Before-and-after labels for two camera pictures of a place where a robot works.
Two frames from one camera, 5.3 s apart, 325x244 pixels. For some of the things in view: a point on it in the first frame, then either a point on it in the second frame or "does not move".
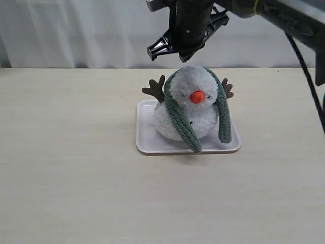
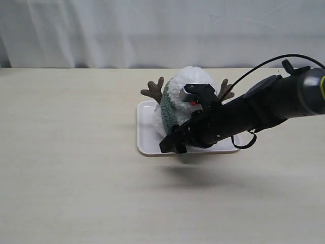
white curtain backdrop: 117,34 does not move
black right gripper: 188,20 → 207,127
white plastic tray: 149,143 does not move
